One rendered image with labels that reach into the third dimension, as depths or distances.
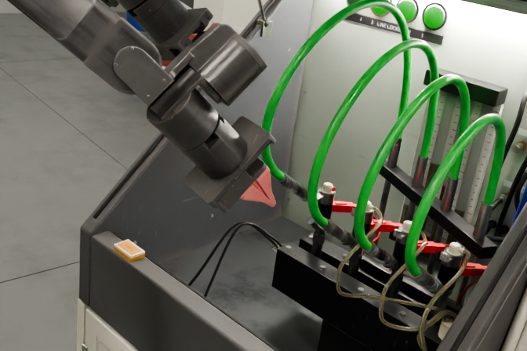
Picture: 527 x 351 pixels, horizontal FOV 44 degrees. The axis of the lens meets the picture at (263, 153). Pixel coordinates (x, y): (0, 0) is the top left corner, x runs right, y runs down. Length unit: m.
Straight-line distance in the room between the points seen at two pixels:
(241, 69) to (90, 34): 0.15
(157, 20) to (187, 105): 0.19
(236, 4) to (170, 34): 3.02
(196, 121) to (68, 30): 0.15
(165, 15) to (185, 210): 0.61
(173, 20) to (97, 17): 0.20
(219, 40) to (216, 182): 0.16
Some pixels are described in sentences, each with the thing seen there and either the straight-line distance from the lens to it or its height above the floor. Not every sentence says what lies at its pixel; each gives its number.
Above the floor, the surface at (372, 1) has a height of 1.42.
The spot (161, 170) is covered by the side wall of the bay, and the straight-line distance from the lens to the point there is 1.25.
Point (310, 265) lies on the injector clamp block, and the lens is 1.12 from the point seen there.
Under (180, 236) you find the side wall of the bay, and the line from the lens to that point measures 1.36.
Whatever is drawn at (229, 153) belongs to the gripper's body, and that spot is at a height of 1.29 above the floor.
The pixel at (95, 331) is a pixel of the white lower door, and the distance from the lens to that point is 1.30.
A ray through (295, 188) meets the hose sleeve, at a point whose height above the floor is 1.13.
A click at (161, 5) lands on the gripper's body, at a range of 0.81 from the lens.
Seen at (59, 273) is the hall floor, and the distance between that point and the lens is 2.84.
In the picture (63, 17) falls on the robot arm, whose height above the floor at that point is 1.43.
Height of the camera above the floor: 1.56
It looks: 22 degrees down
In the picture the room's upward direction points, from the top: 8 degrees clockwise
